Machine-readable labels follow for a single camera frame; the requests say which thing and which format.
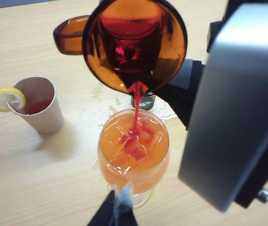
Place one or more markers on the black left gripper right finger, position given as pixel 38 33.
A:
pixel 185 89

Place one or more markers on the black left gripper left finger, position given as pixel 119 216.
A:
pixel 122 212

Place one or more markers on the amber measuring cup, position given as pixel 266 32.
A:
pixel 133 47

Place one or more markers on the smoky grey measuring cup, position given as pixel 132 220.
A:
pixel 148 102

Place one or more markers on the beige paper cup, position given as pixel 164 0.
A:
pixel 46 115

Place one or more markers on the wine glass with orange drink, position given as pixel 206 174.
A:
pixel 133 150

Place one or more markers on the yellow lemon slice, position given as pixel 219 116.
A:
pixel 0 99

